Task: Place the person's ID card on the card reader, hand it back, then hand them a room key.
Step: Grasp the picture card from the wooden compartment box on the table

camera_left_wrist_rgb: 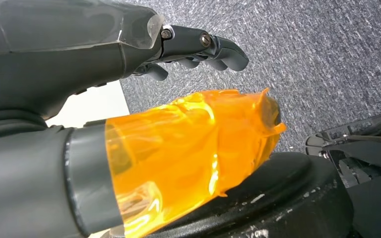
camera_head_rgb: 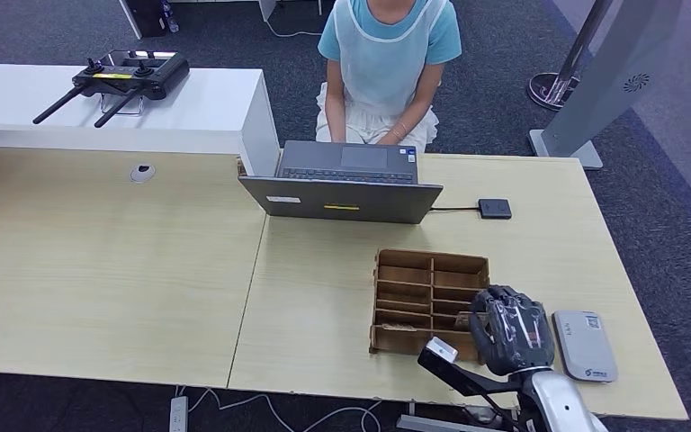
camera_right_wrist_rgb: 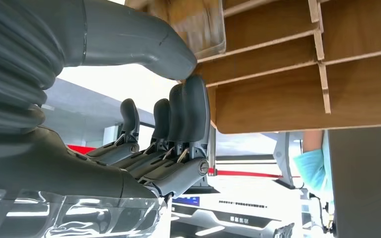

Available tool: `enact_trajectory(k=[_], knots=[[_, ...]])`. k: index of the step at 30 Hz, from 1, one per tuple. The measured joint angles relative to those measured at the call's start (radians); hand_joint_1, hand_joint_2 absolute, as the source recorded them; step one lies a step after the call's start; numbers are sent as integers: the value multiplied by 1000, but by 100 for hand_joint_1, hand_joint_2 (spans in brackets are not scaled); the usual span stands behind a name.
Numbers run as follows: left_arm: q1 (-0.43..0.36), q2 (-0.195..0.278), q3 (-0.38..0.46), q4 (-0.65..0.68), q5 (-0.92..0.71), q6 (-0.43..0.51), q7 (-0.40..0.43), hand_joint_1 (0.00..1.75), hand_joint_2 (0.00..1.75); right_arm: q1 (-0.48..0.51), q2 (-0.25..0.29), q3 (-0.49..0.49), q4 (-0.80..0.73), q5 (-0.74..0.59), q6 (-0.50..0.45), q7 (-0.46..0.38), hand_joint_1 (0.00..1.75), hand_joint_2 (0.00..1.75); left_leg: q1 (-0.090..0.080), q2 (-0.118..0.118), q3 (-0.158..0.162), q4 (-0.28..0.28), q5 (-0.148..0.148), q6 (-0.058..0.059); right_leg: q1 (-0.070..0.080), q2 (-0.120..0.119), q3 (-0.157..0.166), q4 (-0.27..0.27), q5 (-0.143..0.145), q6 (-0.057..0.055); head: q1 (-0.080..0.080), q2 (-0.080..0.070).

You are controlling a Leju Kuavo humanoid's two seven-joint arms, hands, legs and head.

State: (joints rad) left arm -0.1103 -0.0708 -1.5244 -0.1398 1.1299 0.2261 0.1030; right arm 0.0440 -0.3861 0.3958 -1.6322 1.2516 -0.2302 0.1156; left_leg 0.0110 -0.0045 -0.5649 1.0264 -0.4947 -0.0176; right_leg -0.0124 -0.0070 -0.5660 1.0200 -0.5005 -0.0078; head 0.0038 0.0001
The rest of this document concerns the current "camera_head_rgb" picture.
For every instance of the grey kiosk stand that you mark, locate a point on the grey kiosk stand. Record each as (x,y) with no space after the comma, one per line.
(620,59)

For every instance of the black remote controller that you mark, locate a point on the black remote controller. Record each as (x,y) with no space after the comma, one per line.
(137,74)

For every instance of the person's left forearm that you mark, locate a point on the person's left forearm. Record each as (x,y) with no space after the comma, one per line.
(417,104)

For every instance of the white counter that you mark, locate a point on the white counter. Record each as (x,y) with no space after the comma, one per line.
(202,101)

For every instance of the wooden divided key box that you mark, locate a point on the wooden divided key box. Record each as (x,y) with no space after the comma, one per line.
(405,280)

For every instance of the person's right forearm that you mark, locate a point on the person's right forearm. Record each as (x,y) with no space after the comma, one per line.
(335,113)

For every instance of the person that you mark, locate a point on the person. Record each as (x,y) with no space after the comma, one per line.
(387,59)

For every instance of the black computer tower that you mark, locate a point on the black computer tower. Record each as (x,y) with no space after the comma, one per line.
(146,18)

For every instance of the grey laptop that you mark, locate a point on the grey laptop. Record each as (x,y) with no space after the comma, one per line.
(345,201)

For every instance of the white power strip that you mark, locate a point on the white power strip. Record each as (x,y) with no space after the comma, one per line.
(178,414)

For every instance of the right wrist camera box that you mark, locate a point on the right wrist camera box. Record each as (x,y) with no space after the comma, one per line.
(441,352)

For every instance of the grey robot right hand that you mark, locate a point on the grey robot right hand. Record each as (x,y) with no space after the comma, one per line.
(512,334)

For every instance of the small black USB box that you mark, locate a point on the small black USB box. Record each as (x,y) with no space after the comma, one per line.
(495,209)

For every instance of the grey card reader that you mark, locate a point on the grey card reader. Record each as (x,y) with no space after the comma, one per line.
(585,346)

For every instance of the grey metal table foot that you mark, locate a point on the grey metal table foot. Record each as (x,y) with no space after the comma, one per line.
(429,424)

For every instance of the metal stanchion post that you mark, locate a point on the metal stanchion post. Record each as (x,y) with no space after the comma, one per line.
(542,89)

